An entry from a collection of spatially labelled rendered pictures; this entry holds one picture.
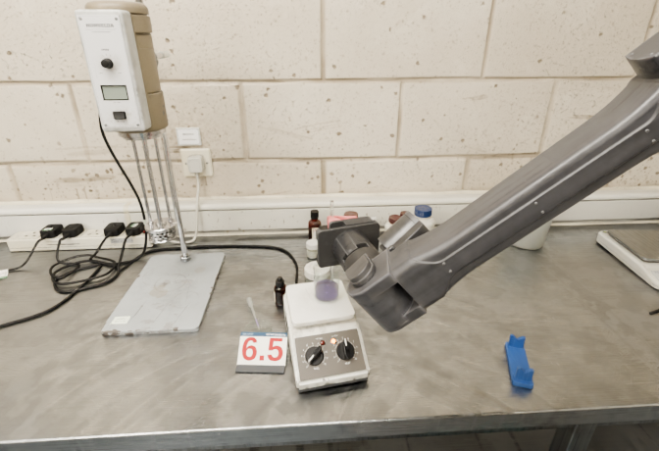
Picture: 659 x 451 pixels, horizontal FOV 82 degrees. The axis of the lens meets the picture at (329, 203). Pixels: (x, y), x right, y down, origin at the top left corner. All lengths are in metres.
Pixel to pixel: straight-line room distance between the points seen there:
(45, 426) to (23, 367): 0.17
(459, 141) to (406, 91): 0.23
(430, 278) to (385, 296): 0.05
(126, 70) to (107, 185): 0.59
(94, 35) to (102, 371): 0.59
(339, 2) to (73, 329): 0.97
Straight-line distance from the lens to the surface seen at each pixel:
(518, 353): 0.85
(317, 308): 0.75
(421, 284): 0.43
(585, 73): 1.35
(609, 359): 0.94
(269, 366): 0.77
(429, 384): 0.76
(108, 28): 0.78
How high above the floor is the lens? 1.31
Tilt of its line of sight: 24 degrees down
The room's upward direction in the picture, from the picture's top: straight up
